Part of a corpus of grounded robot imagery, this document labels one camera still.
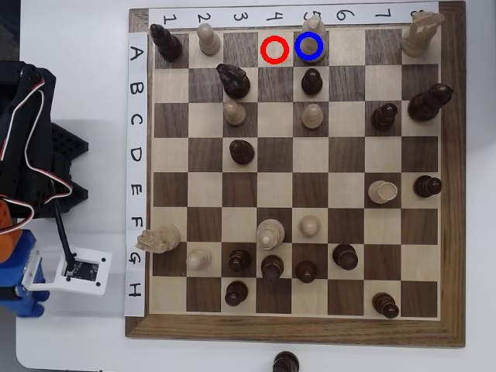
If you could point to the light wooden bishop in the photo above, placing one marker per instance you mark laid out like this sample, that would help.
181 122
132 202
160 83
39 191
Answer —
313 27

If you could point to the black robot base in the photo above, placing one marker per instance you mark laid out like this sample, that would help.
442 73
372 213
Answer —
73 143

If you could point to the dark wooden chess piece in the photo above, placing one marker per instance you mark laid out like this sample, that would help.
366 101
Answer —
285 362

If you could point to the light wooden knight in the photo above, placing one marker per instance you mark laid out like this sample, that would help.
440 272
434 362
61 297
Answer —
162 238

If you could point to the white paper strip with letters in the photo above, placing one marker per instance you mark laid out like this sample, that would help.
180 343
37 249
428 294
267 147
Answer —
136 174

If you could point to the light wooden pawn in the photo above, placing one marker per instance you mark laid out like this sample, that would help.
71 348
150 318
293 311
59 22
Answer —
209 40
312 116
198 259
310 226
234 113

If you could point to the dark wooden pawn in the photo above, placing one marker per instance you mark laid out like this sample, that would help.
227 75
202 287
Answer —
242 152
312 82
239 260
306 271
426 186
383 117
236 293

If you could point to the black pawn at G4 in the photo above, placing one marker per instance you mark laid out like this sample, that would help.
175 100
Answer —
272 266

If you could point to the dark wooden bishop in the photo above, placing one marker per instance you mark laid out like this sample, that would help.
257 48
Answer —
168 44
385 305

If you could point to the dark wooden knight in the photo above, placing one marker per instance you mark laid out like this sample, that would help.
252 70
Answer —
234 81

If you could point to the black pawn at G6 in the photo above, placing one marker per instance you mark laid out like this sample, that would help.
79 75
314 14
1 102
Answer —
345 256

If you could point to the wooden chessboard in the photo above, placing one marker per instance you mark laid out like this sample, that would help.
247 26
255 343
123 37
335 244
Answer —
348 155

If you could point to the light wooden rook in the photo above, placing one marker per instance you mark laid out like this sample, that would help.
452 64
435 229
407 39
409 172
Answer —
381 192

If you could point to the white paper strip with numbers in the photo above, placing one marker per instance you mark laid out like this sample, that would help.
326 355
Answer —
368 15

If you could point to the white knight top right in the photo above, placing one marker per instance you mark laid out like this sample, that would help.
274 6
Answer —
420 35

